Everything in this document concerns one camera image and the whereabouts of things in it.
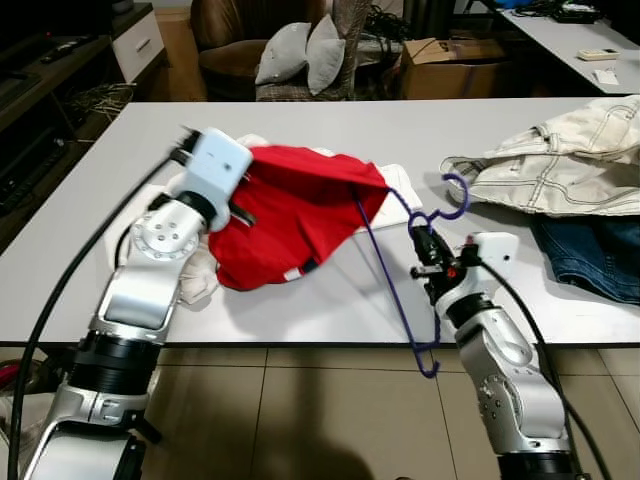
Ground red shirt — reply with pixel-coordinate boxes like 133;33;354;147
207;144;390;293

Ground purple wire hanger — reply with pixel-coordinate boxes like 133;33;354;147
350;171;472;380

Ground beige cloth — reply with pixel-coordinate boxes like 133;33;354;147
178;240;223;306

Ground blue jeans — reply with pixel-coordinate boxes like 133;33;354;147
528;213;640;305

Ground cream denim jacket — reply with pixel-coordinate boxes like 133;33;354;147
440;94;640;218

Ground grey pillow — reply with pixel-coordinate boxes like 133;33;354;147
254;21;313;87
304;12;347;97

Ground open cardboard box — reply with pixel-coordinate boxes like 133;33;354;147
398;37;508;100

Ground brown armchair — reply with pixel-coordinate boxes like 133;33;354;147
190;0;336;103

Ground white drawer cabinet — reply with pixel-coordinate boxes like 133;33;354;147
110;4;167;87

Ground plaid wicker chair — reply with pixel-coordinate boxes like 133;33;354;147
255;0;373;102

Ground black TV stand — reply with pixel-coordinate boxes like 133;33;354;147
0;30;138;246

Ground white long table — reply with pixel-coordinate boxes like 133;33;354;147
493;5;640;97

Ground white paper card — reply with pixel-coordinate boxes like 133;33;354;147
591;67;622;87

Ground white remote control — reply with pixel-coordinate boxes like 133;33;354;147
577;47;624;64

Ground black device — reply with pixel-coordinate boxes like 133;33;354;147
553;2;603;25

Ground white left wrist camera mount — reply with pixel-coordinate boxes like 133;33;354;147
182;127;254;207

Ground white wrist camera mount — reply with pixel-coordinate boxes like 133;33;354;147
440;232;521;306
182;127;254;207

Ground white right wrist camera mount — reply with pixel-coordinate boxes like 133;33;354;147
440;232;521;306

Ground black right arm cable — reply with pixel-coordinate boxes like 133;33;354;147
478;258;613;480

